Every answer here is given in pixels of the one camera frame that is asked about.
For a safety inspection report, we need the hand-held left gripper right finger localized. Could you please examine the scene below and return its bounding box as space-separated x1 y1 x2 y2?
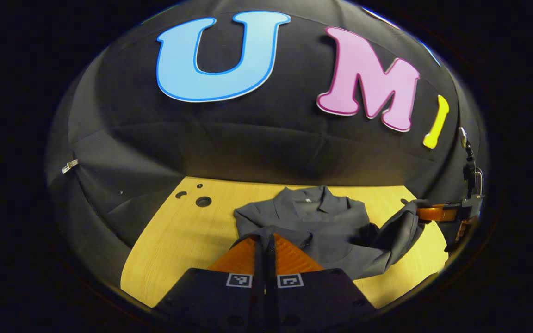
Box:
266 233 378 331

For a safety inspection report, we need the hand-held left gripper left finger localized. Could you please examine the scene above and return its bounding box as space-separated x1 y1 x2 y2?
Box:
155 234 267 331

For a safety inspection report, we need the grey collared shirt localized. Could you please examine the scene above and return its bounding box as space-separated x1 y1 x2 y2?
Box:
233 185 431 280

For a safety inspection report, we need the black backdrop cloth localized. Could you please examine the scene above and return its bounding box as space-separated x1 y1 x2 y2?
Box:
44 0 487 287

